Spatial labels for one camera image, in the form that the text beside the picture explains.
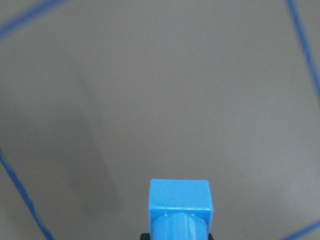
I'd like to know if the long blue studded block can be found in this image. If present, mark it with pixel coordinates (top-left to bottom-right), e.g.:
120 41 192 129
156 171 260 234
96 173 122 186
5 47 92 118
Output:
148 179 214 240

